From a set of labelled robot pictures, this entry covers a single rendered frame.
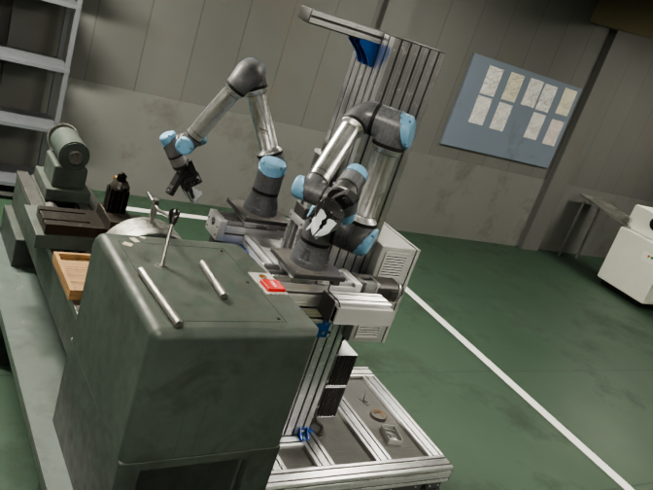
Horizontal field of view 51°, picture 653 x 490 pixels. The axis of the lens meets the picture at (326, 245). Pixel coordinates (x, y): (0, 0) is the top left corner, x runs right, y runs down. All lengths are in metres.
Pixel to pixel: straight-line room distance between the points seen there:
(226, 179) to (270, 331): 4.73
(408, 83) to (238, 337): 1.33
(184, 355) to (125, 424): 0.24
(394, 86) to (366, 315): 0.87
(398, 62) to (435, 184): 5.14
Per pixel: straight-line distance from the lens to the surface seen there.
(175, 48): 6.02
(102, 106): 5.99
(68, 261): 2.78
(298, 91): 6.51
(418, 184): 7.58
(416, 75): 2.70
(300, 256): 2.53
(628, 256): 8.67
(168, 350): 1.71
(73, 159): 3.33
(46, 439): 2.45
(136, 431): 1.84
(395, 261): 2.92
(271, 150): 3.03
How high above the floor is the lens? 2.08
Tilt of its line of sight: 19 degrees down
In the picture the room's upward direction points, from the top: 19 degrees clockwise
